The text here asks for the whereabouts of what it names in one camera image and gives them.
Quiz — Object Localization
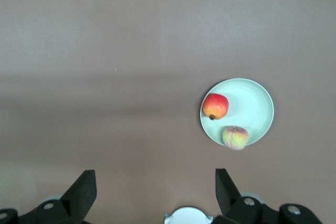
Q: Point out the light green round plate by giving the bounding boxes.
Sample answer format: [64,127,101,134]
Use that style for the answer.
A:
[199,78,275,147]

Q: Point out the red apple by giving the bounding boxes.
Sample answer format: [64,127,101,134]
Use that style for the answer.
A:
[202,93,229,121]

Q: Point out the brown table cover cloth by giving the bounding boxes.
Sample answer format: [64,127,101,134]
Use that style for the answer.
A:
[0,0,336,224]

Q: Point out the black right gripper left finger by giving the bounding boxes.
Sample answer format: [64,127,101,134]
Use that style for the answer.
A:
[0,169,97,224]

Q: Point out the green pink peach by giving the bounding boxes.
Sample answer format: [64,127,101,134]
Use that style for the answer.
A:
[222,125,250,151]

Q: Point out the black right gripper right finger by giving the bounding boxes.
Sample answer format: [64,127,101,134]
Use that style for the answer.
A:
[214,168,322,224]

